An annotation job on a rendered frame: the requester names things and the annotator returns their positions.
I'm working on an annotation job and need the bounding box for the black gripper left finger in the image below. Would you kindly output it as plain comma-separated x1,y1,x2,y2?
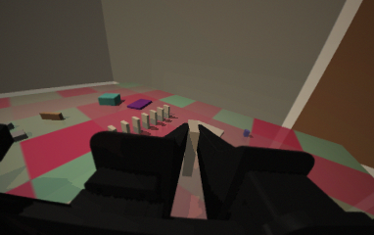
89,122,189,216

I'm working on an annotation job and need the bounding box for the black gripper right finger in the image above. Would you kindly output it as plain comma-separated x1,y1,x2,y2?
197,124,315,220

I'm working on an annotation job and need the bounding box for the teal rectangular block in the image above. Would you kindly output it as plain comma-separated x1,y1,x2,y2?
98,93,120,106

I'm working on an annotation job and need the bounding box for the purple rectangular block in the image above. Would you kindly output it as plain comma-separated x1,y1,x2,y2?
127,99,152,110

